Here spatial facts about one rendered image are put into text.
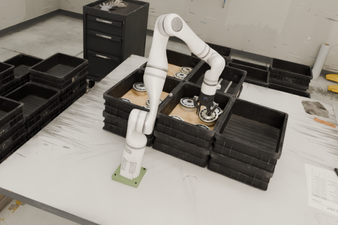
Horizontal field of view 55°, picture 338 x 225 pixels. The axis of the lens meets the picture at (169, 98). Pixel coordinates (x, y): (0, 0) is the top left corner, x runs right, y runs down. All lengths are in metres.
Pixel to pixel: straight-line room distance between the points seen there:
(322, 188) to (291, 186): 0.15
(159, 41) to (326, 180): 1.10
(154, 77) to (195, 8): 3.72
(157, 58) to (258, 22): 3.66
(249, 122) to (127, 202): 0.81
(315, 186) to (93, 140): 1.13
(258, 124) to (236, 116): 0.13
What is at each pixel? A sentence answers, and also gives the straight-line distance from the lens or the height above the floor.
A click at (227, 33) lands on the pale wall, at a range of 4.98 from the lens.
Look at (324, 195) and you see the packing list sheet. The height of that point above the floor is 0.70.
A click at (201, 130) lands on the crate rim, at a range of 1.49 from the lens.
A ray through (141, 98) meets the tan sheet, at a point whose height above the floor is 0.83.
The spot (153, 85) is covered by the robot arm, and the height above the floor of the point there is 1.16.
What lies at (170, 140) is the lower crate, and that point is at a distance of 1.59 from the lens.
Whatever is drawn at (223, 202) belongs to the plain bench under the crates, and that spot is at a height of 0.70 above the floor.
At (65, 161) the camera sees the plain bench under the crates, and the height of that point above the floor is 0.70.
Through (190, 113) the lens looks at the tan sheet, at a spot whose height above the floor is 0.83.
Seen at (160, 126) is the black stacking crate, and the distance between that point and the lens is 1.58.
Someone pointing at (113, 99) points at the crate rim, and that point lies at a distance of 1.63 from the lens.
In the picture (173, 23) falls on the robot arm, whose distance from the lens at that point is 1.33.
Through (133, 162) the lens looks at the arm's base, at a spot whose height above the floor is 0.81.
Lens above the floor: 1.77
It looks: 30 degrees down
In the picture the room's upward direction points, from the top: 8 degrees clockwise
